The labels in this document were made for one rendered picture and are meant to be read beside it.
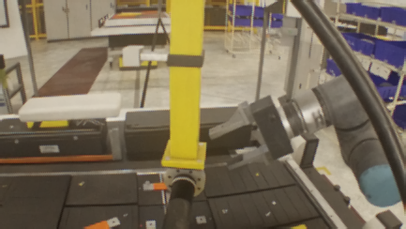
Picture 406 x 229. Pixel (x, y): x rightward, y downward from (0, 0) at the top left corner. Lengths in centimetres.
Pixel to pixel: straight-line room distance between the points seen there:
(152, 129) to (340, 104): 57
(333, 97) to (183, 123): 30
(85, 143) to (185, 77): 53
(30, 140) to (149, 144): 41
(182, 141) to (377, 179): 36
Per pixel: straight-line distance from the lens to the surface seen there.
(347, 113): 58
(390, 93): 298
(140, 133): 88
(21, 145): 99
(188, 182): 55
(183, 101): 47
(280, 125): 57
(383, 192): 54
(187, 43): 44
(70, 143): 92
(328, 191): 108
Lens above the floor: 152
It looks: 26 degrees down
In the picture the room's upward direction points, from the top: 3 degrees clockwise
